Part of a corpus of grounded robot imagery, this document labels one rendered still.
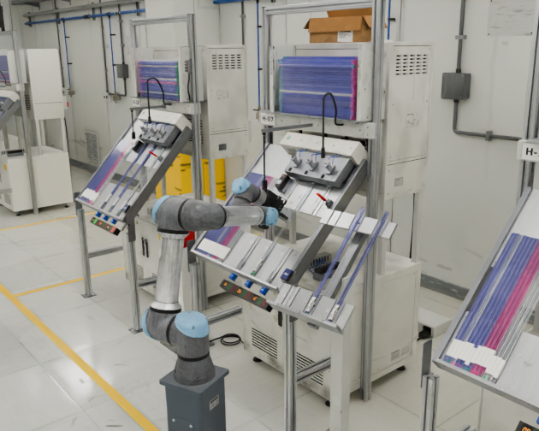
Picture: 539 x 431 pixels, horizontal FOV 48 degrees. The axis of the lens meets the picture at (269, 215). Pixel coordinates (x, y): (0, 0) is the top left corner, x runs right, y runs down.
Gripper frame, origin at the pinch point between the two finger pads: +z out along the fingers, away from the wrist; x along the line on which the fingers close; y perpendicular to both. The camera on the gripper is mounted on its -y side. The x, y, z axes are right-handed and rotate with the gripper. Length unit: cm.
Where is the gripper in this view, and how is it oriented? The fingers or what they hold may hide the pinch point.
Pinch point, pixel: (287, 221)
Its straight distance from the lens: 274.8
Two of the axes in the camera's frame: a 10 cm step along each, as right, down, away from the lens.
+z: 6.5, 3.9, 6.6
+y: 4.2, -9.0, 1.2
